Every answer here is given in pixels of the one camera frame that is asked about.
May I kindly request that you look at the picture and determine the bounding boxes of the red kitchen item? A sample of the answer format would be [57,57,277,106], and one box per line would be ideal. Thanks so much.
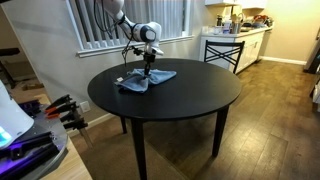
[254,14,268,23]

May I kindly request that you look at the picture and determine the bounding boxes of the white kitchen counter cabinet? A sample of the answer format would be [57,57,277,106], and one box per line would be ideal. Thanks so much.
[198,26,274,74]

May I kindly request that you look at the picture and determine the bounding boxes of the white plastic bottle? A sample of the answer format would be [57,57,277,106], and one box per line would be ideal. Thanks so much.
[223,19,233,34]

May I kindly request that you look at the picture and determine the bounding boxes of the black aluminium rails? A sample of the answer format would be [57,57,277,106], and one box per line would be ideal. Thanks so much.
[0,131,61,179]

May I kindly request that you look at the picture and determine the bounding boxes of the white object at doorway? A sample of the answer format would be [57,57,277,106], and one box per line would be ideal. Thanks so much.
[311,78,320,113]

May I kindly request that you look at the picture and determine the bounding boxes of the light blue cloth towel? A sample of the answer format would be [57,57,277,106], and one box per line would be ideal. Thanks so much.
[114,68,178,94]

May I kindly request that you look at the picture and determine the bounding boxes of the white vertical window blinds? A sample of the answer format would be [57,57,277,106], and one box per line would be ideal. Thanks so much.
[68,0,188,51]

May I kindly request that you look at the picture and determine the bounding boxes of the black clamp metal bar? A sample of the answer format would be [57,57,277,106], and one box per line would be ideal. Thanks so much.
[63,118,94,148]

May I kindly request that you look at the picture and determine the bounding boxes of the round black wooden table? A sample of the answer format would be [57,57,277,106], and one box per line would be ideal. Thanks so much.
[87,58,243,180]

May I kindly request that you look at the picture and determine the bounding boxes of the light wooden bench top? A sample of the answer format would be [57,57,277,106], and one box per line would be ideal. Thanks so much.
[33,93,93,180]

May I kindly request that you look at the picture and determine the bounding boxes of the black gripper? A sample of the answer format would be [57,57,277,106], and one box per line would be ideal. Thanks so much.
[143,53,156,79]

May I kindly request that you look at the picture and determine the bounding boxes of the cream baseboard under window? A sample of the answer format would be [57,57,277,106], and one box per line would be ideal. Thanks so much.
[66,113,116,138]

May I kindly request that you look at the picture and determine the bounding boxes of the white cup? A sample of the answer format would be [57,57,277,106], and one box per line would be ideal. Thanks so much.
[213,25,224,36]

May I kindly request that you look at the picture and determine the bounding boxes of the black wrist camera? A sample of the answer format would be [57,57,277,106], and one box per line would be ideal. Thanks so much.
[131,45,145,57]

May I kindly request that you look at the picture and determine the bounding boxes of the white wall outlet plate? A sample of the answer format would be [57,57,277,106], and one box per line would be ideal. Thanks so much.
[79,100,91,114]

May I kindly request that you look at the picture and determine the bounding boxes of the black clamp orange handle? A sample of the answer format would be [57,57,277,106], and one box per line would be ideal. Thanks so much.
[44,101,78,120]

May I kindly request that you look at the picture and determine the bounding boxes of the white upper kitchen cabinet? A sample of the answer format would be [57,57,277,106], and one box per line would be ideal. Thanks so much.
[204,0,268,10]

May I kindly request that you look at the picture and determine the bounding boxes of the white window sill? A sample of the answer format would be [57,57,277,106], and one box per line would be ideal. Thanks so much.
[76,34,195,58]

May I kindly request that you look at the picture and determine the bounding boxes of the black metal dining chair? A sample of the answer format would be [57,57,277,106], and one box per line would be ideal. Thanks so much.
[203,39,246,75]

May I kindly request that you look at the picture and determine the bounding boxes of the white rounded robot base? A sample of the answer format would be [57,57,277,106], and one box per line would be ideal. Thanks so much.
[0,79,35,150]

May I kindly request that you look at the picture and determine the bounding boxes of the cream kitchen baseboard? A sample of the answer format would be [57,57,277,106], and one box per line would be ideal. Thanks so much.
[259,55,308,66]

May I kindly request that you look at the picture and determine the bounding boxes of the black background furniture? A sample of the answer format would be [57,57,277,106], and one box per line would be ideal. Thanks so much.
[0,47,22,89]

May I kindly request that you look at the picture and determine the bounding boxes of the cardboard box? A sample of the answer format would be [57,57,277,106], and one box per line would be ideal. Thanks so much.
[21,81,45,92]

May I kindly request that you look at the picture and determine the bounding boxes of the round grey metal plate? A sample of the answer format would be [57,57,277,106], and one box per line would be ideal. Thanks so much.
[0,104,69,180]

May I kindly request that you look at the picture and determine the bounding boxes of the blue bowl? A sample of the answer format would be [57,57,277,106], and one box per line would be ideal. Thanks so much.
[251,21,266,29]

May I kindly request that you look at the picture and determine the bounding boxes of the metal utensil container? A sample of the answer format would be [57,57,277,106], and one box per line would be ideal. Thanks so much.
[230,21,242,35]

